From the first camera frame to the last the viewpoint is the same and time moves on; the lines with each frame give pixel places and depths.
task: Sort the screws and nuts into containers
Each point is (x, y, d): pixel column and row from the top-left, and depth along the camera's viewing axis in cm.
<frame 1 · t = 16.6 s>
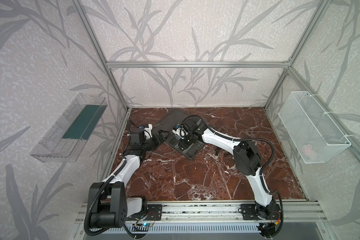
left hand: (168, 132, 84), fingers open
right hand: (180, 139, 93), fingers closed
grey compartment organizer box: (173, 119, 117), on the table
pile of screws and nuts: (216, 154, 96), on the table

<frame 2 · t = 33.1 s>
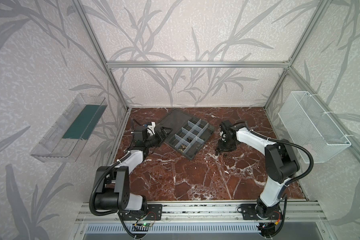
left hand: (171, 129, 86), fingers open
right hand: (221, 145, 94), fingers open
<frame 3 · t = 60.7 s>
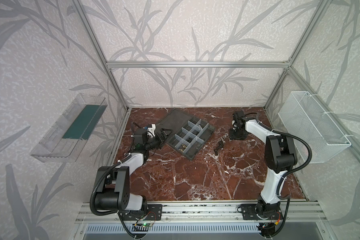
left hand: (172, 131, 86), fingers open
right hand: (233, 133, 100), fingers open
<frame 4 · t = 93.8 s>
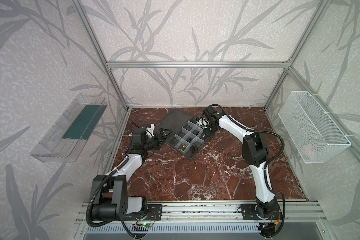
left hand: (171, 131, 84), fingers open
right hand: (208, 127, 101), fingers open
